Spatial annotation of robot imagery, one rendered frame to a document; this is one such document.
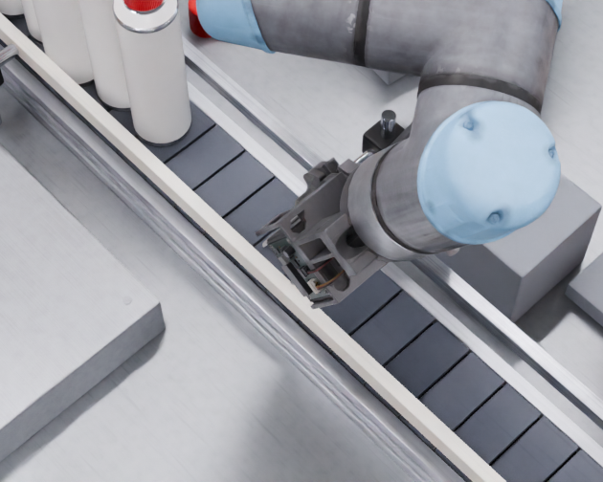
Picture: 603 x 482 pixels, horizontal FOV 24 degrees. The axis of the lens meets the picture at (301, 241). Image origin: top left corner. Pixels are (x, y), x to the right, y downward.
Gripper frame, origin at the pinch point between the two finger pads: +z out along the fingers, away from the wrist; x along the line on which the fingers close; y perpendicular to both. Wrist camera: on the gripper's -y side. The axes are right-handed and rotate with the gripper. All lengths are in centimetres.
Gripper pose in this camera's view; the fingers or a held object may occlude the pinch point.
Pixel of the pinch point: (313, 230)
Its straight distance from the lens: 111.2
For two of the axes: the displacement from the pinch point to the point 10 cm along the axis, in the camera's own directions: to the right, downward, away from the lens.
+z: -3.5, 1.3, 9.3
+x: 6.0, 7.9, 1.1
